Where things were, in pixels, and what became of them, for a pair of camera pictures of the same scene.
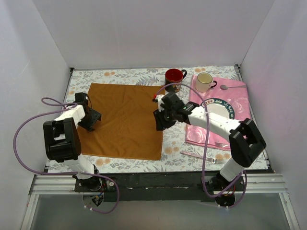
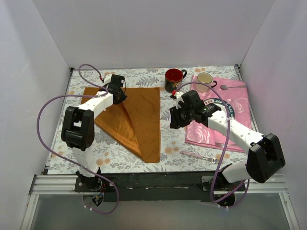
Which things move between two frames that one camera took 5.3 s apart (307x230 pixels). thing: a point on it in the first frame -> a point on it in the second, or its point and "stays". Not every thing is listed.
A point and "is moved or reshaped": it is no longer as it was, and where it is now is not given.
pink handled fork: x=213 y=160 stays
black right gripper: x=158 y=186 stays
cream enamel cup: x=203 y=82 stays
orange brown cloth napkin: x=128 y=128 is moved or reshaped
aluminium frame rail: x=50 y=185 stays
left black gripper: x=91 y=119 -> x=121 y=97
